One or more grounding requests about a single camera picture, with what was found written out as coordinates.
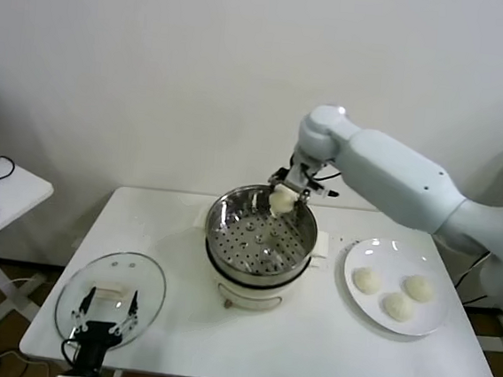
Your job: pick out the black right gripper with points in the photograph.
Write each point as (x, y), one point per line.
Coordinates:
(304, 173)

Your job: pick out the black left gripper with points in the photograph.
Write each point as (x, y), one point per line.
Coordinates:
(94, 336)

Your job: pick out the white steamed baozi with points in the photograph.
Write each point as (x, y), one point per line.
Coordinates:
(398, 306)
(419, 288)
(366, 280)
(282, 204)

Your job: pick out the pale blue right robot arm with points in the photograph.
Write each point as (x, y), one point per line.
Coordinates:
(391, 175)

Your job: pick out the stainless steel steamer basket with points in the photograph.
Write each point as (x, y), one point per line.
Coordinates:
(230, 222)

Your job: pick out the glass pot lid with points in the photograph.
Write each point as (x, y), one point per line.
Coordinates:
(149, 276)

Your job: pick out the white round plate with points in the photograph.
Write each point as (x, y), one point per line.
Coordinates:
(379, 254)

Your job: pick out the white electric cooking pot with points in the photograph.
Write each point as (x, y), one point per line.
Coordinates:
(250, 297)

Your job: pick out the white side desk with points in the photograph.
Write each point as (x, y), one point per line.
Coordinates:
(20, 188)

